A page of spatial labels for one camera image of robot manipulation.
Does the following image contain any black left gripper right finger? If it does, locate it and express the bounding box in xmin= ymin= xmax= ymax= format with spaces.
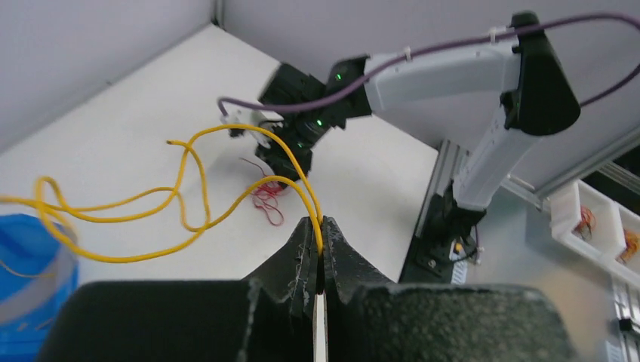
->
xmin=322 ymin=216 xmax=392 ymax=361

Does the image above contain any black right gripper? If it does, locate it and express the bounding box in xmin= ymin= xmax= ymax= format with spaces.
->
xmin=254 ymin=122 xmax=326 ymax=189

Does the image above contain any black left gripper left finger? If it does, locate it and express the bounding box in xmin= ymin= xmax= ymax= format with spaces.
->
xmin=242 ymin=216 xmax=318 ymax=361

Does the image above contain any yellow cable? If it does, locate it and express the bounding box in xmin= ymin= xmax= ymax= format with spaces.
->
xmin=0 ymin=124 xmax=325 ymax=264

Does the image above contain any red cable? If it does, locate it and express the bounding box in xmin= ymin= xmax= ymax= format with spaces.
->
xmin=238 ymin=157 xmax=287 ymax=227

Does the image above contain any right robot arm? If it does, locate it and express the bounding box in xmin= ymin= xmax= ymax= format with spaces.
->
xmin=248 ymin=11 xmax=581 ymax=211

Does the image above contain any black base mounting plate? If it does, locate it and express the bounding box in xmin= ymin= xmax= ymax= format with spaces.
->
xmin=398 ymin=186 xmax=486 ymax=284

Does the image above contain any white parts organizer tray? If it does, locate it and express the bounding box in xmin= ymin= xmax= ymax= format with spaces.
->
xmin=548 ymin=181 xmax=639 ymax=288

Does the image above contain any blue plastic divided bin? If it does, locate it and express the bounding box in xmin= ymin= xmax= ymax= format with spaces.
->
xmin=1 ymin=213 xmax=78 ymax=361

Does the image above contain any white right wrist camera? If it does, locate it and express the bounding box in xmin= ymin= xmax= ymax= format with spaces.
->
xmin=220 ymin=109 xmax=267 ymax=138

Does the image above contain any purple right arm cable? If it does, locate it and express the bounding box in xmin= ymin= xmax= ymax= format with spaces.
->
xmin=217 ymin=12 xmax=640 ymax=118

